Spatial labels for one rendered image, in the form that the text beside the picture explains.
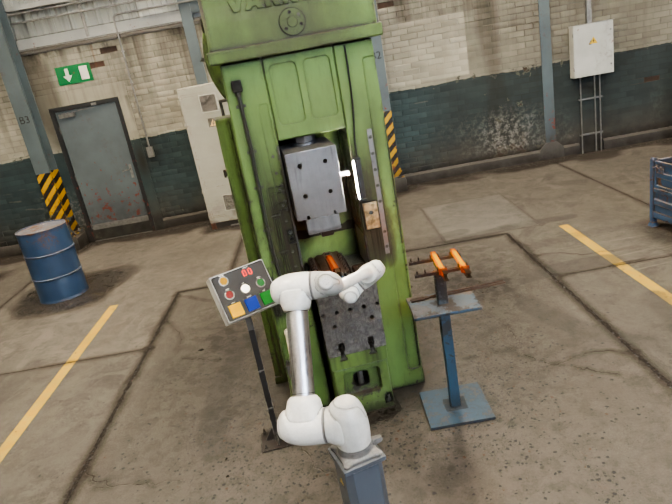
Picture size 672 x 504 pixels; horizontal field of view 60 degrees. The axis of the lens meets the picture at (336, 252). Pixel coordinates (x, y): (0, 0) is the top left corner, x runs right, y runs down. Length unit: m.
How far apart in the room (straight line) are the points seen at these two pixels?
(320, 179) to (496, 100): 6.56
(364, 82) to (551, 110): 6.72
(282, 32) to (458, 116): 6.40
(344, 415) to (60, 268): 5.57
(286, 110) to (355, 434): 1.87
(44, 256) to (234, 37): 4.76
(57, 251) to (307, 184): 4.69
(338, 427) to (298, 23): 2.13
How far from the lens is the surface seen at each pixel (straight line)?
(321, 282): 2.60
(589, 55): 10.02
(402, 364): 4.12
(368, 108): 3.57
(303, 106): 3.50
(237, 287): 3.39
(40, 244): 7.59
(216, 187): 8.95
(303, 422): 2.62
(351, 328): 3.68
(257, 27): 3.44
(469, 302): 3.57
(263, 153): 3.51
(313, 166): 3.40
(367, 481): 2.74
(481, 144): 9.75
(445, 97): 9.52
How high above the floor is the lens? 2.29
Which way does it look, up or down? 19 degrees down
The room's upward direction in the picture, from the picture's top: 10 degrees counter-clockwise
